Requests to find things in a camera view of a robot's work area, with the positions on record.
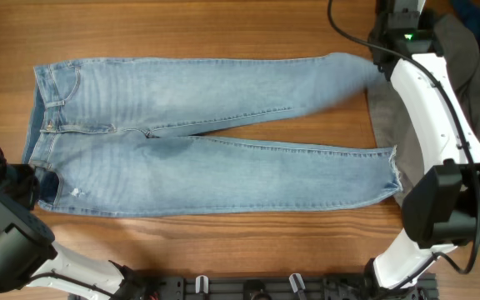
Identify light blue denim jeans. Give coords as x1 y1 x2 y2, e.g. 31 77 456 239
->
22 52 402 218

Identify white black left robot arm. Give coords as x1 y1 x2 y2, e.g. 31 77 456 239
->
0 148 145 300

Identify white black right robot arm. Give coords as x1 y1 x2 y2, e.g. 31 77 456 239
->
365 11 480 298

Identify grey garment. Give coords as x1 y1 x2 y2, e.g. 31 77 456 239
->
367 14 480 204

